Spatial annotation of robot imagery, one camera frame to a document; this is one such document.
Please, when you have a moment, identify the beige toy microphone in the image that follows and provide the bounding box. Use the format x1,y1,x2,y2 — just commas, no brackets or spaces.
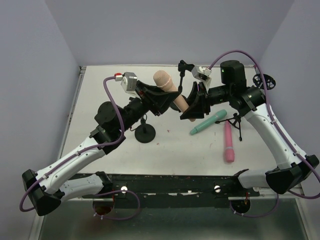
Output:
153,70,189,113

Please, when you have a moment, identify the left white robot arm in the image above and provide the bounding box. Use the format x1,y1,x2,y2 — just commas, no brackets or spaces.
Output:
19,77,179,216

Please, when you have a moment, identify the black tripod microphone stand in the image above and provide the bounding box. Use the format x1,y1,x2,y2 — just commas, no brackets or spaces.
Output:
214,73,276,142

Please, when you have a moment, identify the teal toy microphone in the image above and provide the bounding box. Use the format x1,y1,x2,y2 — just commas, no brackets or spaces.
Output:
189,109,227,136

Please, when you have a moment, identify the pink toy microphone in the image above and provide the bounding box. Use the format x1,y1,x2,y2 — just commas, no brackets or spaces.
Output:
224,121,235,163

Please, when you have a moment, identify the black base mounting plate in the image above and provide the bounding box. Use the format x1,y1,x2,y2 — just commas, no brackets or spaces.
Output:
105,174,260,209

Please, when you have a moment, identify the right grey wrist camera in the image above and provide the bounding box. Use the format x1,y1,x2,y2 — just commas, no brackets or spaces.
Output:
191,65,212,83

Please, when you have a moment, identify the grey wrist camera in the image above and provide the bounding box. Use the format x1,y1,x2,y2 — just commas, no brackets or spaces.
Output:
114,72,138,93
191,65,212,83

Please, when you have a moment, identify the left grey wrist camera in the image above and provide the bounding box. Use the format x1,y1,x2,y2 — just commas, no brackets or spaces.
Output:
114,72,138,93

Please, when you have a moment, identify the aluminium frame rail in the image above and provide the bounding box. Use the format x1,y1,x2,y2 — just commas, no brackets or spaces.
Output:
28,66,87,240

